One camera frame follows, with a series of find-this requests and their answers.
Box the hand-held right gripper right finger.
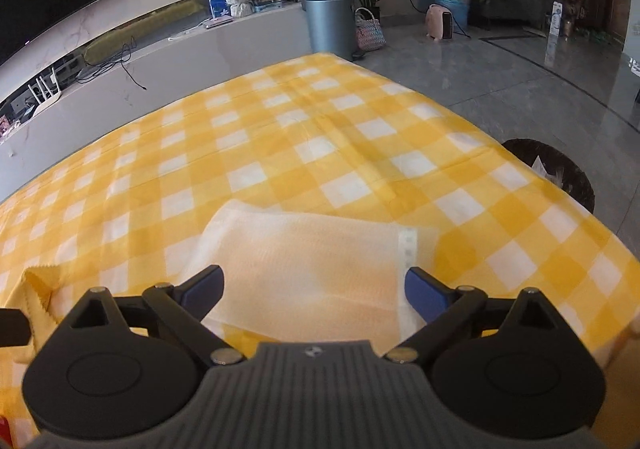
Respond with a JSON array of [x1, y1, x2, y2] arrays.
[[382, 267, 576, 365]]

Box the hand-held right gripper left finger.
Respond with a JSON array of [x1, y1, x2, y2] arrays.
[[60, 265, 247, 366]]

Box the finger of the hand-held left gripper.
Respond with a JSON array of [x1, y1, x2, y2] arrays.
[[0, 309, 27, 346]]

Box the pale yellow waffle cloth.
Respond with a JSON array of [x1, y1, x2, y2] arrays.
[[175, 199, 441, 337]]

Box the black round waste bin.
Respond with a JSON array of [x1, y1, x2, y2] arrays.
[[500, 139, 596, 216]]

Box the yellow checked tablecloth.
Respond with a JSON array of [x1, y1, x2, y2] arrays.
[[0, 51, 640, 449]]

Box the white marble television cabinet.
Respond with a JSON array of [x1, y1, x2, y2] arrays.
[[0, 4, 321, 202]]

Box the white router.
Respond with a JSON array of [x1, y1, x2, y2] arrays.
[[27, 69, 66, 107]]

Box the woven basket bag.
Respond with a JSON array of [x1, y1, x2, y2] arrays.
[[354, 7, 387, 51]]

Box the pink space heater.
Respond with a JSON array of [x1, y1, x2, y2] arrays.
[[425, 4, 455, 40]]

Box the grey blue trash can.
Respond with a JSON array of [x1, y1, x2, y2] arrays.
[[302, 0, 358, 62]]

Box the black cables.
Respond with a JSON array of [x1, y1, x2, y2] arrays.
[[75, 36, 148, 90]]

